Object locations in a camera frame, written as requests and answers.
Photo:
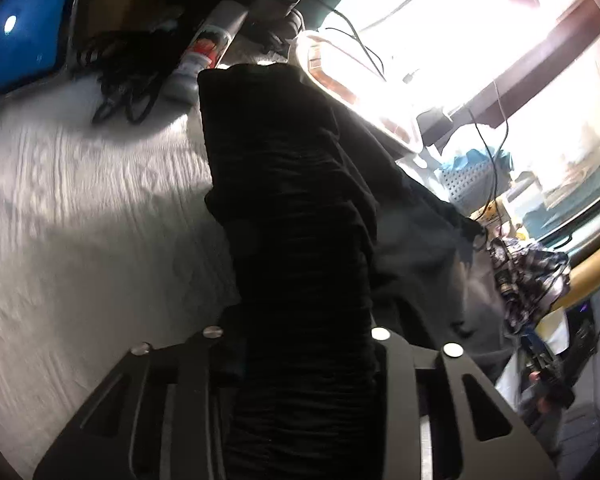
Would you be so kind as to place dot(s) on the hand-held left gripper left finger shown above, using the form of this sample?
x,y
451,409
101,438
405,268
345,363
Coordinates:
x,y
200,360

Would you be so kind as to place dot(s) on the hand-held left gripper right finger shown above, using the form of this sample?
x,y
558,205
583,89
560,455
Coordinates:
x,y
395,360

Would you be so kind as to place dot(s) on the black pants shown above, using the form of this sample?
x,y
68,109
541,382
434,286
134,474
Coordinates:
x,y
300,260

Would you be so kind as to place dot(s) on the plaid shirt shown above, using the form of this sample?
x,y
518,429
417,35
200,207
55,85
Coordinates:
x,y
525,275

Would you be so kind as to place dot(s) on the white textured table cover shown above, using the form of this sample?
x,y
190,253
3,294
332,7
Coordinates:
x,y
80,210

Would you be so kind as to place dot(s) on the white perforated basket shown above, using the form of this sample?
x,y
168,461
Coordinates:
x,y
465,180

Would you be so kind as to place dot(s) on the yellow curtain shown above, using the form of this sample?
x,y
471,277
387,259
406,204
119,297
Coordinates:
x,y
590,275

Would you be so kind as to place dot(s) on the black charger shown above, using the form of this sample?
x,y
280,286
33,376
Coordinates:
x,y
432,120

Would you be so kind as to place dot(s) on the lunch box with clear lid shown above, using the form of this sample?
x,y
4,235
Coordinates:
x,y
340,65

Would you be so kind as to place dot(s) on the spray can with red label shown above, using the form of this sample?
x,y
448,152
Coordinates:
x,y
205,50

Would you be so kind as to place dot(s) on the blue plastic bin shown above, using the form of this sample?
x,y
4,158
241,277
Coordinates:
x,y
15,25

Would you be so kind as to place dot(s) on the dark window frame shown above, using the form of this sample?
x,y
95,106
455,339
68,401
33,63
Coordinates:
x,y
530,60

